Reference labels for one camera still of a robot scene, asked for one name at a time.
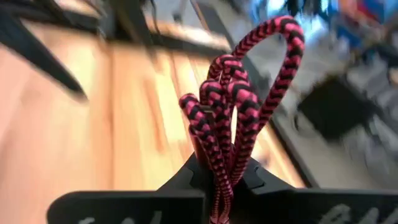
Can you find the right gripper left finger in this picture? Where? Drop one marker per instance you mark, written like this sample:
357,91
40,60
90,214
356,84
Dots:
140,207

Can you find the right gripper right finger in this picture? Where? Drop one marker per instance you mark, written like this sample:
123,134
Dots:
311,207

